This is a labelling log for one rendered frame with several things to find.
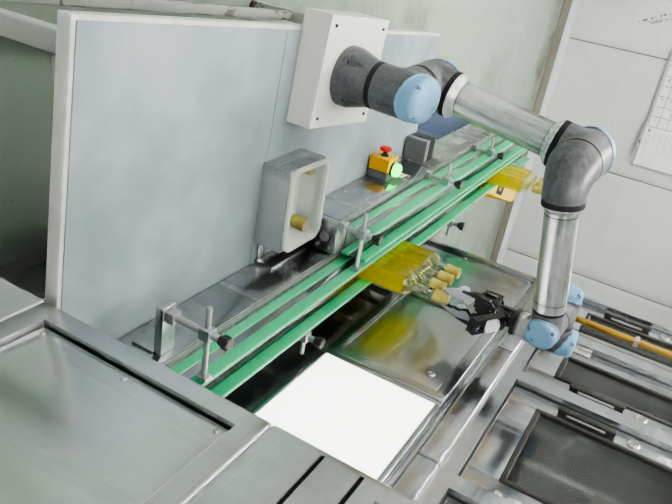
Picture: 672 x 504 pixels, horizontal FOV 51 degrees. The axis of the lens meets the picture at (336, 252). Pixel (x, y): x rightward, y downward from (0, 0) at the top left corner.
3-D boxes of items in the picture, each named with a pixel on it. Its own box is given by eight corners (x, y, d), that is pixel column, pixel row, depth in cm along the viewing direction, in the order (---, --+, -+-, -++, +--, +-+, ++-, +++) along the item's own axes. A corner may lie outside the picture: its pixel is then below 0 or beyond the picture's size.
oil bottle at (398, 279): (343, 271, 203) (409, 298, 195) (346, 254, 201) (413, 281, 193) (352, 264, 208) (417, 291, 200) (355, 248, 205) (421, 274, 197)
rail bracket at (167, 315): (131, 349, 144) (217, 396, 135) (133, 279, 136) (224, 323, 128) (148, 340, 148) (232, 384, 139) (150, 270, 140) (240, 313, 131)
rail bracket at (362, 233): (331, 262, 192) (371, 278, 187) (341, 206, 185) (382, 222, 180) (336, 258, 195) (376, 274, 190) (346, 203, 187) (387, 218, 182)
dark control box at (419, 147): (401, 156, 248) (422, 163, 244) (405, 135, 244) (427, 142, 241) (410, 152, 254) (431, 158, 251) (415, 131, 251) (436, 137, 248)
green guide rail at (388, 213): (344, 229, 192) (369, 239, 189) (344, 226, 192) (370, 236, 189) (523, 121, 333) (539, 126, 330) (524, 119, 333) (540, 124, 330)
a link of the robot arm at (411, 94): (371, 66, 162) (422, 82, 157) (400, 57, 172) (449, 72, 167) (363, 115, 168) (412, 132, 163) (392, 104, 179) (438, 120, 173)
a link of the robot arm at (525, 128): (401, 57, 171) (612, 152, 150) (430, 48, 182) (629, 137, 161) (388, 102, 177) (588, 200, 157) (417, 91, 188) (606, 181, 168)
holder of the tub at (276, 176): (252, 261, 182) (277, 272, 179) (263, 162, 170) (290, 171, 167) (288, 241, 196) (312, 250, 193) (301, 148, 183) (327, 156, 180)
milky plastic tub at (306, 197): (255, 244, 179) (283, 256, 176) (264, 162, 169) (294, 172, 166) (292, 224, 193) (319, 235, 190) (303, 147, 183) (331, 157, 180)
